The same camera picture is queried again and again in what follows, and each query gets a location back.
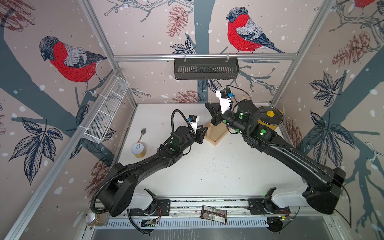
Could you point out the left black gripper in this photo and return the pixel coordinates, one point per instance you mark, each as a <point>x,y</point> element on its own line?
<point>200,137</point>

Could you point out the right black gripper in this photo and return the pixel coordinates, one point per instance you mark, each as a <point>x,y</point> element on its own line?
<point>215,108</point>

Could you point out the wooden jewelry display stand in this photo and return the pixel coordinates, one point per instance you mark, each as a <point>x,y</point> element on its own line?
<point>216,133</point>

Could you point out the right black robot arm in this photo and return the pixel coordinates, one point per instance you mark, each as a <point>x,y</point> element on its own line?
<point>324,184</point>

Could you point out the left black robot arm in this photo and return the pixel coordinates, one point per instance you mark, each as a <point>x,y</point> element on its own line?
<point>117,191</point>

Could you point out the yellow pot with black lid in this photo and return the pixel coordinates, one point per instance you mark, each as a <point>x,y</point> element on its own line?
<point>270,117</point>

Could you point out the metal spoon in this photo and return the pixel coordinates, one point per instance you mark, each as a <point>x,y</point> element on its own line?
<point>143,132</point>

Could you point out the yellow can with white lid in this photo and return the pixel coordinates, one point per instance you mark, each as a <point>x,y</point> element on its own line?
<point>139,150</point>

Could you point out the dark snack wrapper packet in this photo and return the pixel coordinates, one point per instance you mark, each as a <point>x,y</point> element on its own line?
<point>214,214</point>

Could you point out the small electronics board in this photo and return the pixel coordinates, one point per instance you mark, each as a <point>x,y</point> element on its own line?
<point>149,223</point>

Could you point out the glass jar with metal lid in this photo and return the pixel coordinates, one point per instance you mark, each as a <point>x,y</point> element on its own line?
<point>93,219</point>

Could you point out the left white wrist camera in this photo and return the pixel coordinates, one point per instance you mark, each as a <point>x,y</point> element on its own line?
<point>193,120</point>

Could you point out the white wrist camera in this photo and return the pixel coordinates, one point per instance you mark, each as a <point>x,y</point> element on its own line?
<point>224,97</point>
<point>193,120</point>

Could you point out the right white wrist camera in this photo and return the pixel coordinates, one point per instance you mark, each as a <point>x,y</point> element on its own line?
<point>224,97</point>

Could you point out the black hanging wire basket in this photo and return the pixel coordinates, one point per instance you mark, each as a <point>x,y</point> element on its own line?
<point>206,68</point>

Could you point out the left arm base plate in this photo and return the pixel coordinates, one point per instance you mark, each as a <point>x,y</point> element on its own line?
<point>162,208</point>

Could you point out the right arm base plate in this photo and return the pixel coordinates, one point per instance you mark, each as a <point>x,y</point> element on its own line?
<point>265,206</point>

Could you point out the white mesh wall shelf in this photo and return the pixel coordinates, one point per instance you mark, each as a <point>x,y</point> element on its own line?
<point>97,130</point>

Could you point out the black round fixture under rail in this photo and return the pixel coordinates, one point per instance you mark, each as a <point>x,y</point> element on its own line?
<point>275,225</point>

